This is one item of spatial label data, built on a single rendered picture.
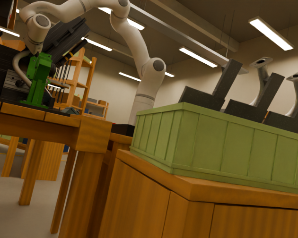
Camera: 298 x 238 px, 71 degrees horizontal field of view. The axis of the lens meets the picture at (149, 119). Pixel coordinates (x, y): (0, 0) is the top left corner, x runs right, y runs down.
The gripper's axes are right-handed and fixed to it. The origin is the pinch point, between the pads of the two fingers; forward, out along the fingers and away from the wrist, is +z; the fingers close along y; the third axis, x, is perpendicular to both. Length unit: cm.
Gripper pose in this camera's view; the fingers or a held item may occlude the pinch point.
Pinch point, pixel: (29, 51)
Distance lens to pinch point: 153.0
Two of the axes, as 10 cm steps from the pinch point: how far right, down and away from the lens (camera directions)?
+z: -6.2, 2.5, 7.4
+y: -5.3, -8.3, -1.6
